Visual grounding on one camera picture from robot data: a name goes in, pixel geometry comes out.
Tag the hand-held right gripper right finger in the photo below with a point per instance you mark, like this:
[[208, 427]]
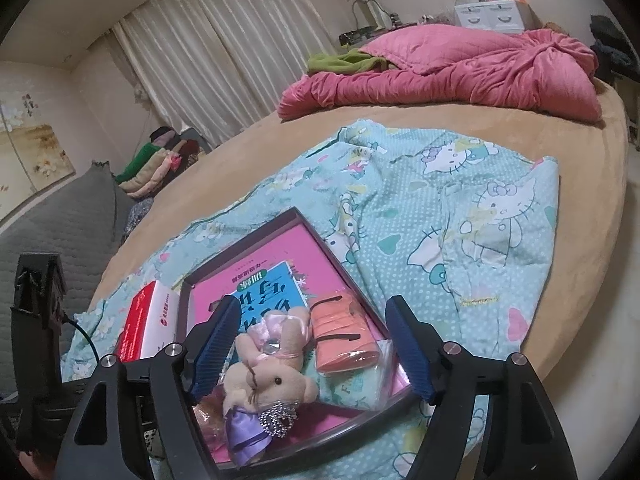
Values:
[[407, 345]]

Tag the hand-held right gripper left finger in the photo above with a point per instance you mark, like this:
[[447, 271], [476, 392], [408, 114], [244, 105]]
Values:
[[215, 350]]

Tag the purple dress teddy bear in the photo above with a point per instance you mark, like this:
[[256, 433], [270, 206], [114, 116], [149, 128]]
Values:
[[270, 385]]

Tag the salmon packet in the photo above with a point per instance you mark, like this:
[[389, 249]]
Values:
[[340, 335]]

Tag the pink dress teddy bear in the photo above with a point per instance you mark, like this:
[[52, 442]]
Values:
[[285, 325]]

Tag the red tissue pack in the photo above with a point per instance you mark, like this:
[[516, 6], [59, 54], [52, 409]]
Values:
[[145, 320]]

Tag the dark-rimmed pink printed tray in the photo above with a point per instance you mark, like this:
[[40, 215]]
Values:
[[300, 245]]

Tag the grey quilted cushion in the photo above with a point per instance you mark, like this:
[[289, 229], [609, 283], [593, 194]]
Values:
[[60, 220]]

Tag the blue cartoon printed blanket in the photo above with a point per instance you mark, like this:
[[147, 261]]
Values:
[[425, 220]]

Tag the dark patterned cloth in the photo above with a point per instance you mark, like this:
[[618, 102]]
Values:
[[137, 215]]

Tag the stack of folded clothes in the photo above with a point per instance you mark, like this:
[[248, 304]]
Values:
[[150, 170]]

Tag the beige round bed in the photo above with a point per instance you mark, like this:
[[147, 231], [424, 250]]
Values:
[[590, 210]]

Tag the pink quilt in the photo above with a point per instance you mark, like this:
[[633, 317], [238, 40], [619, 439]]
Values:
[[450, 70]]

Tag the green cloth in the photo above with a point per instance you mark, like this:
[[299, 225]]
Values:
[[335, 62]]

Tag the white curtain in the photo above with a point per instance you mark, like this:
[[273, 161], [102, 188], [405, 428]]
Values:
[[225, 50]]

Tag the white drawer cabinet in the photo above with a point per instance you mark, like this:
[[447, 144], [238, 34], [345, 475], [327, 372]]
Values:
[[490, 17]]

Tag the dark hanging clothing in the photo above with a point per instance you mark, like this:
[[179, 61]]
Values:
[[607, 40]]

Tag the floral wall picture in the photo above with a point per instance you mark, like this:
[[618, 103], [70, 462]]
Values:
[[35, 160]]

